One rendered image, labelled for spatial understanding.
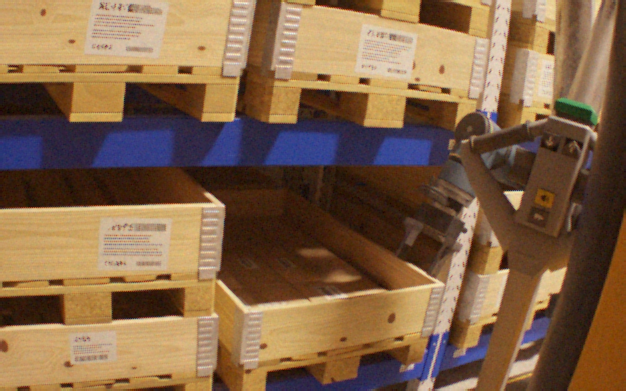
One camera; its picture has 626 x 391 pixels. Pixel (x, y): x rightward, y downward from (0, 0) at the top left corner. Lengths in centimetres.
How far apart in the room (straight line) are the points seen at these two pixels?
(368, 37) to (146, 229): 83
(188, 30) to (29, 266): 74
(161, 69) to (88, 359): 83
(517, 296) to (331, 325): 108
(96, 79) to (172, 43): 22
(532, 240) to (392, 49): 98
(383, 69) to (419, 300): 85
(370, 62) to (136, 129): 71
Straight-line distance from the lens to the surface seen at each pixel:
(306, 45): 176
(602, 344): 33
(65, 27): 153
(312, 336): 208
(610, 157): 33
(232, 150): 178
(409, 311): 229
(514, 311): 113
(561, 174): 109
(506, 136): 116
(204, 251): 176
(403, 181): 284
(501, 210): 114
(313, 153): 190
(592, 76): 165
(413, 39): 197
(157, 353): 186
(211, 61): 164
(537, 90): 243
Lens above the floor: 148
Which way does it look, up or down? 15 degrees down
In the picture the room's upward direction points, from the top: 9 degrees clockwise
